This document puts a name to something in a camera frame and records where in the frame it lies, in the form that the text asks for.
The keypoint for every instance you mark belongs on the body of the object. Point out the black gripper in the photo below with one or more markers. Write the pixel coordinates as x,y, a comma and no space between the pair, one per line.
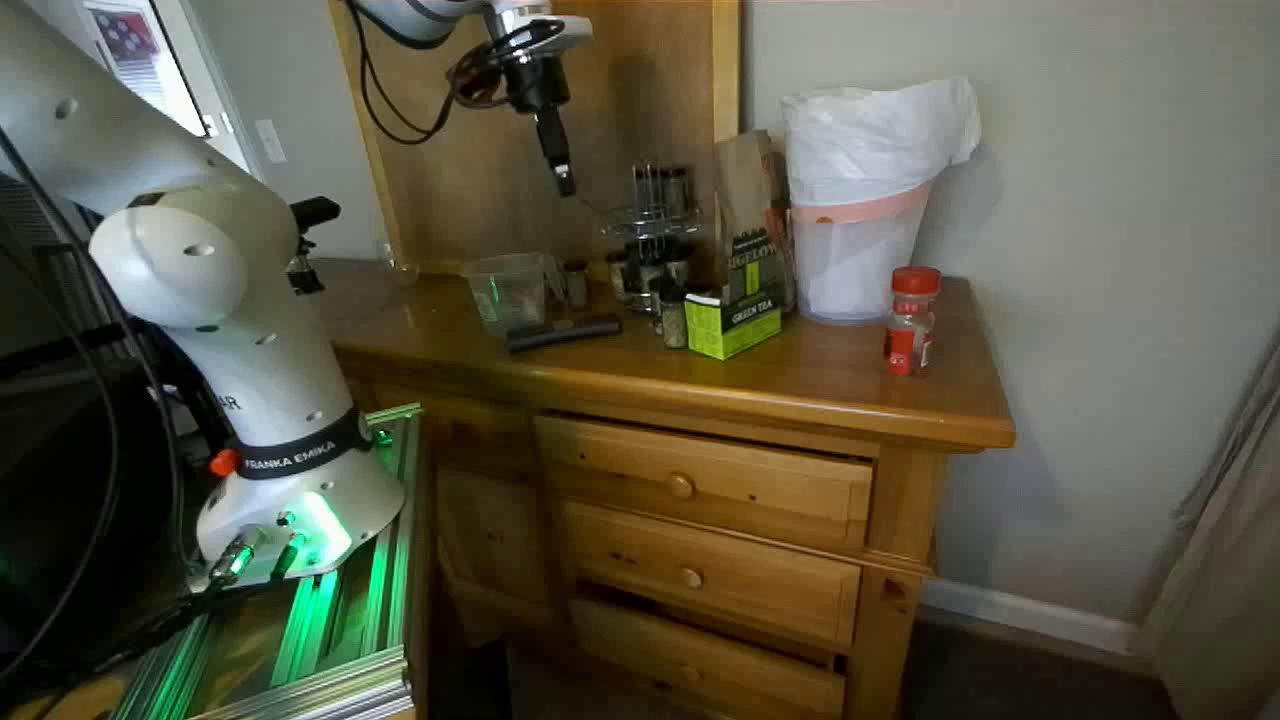
529,74

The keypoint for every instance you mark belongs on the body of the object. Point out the black remote control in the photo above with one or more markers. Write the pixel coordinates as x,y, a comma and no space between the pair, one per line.
566,332

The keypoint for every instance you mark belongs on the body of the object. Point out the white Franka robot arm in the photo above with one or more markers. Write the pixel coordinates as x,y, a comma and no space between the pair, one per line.
260,332

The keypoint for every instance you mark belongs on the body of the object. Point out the upright wooden board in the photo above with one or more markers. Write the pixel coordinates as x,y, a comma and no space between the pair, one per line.
441,185

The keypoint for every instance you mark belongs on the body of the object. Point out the spice jar rack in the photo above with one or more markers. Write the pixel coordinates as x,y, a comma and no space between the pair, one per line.
657,233

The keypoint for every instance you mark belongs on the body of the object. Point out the small glass spice jar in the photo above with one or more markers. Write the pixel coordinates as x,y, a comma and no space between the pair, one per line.
673,327
579,283

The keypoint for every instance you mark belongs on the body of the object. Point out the clear glass cup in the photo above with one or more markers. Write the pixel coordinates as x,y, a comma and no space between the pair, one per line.
514,294

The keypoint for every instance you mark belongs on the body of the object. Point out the brown paper bag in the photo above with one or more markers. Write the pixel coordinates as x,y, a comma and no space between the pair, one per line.
745,200

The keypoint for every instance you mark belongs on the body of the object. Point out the green cardboard box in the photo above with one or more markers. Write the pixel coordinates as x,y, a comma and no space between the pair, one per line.
729,327

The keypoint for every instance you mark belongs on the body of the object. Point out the white waste bin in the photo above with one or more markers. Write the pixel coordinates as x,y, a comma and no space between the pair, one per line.
853,261

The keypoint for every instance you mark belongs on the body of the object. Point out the white plastic bin liner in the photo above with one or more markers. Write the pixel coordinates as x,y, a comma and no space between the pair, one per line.
874,132

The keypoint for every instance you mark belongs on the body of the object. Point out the round wooden drawer knob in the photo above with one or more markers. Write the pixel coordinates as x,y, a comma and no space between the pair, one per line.
691,578
682,485
695,675

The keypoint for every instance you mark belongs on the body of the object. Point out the large wooden desk drawer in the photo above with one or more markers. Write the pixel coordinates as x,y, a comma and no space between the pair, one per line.
745,483

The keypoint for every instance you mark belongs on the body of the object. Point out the red lidded spice jar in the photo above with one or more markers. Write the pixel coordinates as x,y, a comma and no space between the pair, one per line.
912,321

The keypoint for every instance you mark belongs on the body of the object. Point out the medium wooden desk drawer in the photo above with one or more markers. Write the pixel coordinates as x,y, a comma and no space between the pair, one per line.
762,587

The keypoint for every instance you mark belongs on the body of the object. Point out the lowest wooden desk drawer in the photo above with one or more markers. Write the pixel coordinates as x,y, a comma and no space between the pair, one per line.
745,675

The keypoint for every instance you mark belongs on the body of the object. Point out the white baseboard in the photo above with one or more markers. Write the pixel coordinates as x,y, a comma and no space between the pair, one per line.
1025,616

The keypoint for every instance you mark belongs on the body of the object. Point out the beige curtain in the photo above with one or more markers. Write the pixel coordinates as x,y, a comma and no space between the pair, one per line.
1226,575

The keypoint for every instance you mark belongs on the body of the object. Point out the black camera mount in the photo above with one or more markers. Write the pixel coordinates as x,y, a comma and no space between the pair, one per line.
311,233

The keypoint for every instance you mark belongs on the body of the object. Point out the framed wall poster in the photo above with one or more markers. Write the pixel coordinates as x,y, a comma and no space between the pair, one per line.
133,46

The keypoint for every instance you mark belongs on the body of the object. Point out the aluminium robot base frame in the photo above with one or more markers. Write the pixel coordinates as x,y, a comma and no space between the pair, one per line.
332,626

